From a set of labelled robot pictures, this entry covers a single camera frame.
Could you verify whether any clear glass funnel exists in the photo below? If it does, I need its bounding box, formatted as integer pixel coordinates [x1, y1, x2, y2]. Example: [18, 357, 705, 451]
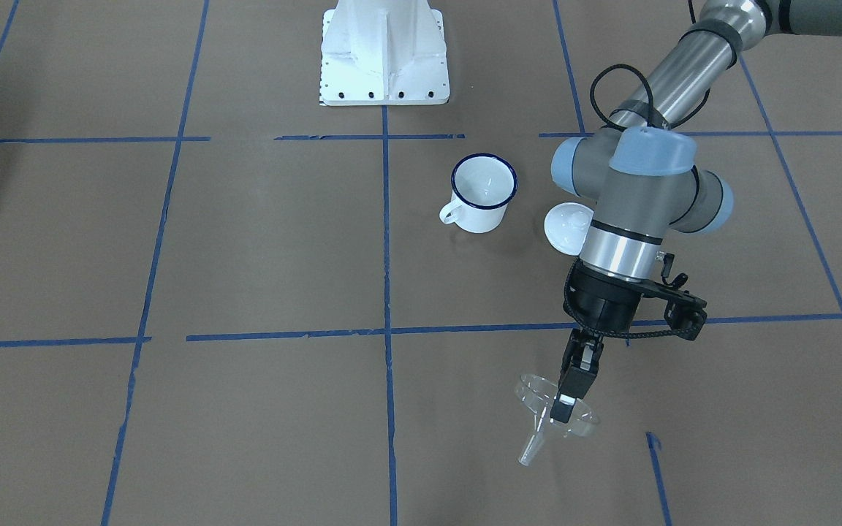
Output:
[515, 373, 599, 467]

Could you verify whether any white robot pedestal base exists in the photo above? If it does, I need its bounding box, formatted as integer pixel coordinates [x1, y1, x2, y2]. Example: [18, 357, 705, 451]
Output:
[319, 1, 451, 107]

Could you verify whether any white enamel cup blue rim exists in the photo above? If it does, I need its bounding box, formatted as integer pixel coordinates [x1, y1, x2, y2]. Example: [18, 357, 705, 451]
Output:
[439, 153, 518, 234]

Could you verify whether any white cup lid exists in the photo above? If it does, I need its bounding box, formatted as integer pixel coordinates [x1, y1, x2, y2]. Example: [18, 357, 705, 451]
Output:
[542, 202, 593, 256]

